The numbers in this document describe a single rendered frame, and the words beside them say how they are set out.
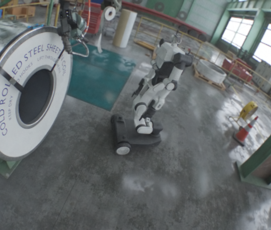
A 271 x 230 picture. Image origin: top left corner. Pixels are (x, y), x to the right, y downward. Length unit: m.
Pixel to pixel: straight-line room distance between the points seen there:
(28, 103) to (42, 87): 0.22
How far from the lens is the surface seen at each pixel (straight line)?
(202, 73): 6.39
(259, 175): 3.62
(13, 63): 1.15
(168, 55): 1.61
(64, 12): 1.32
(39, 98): 1.79
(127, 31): 5.91
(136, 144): 2.11
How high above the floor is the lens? 1.66
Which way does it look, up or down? 36 degrees down
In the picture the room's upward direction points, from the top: 22 degrees clockwise
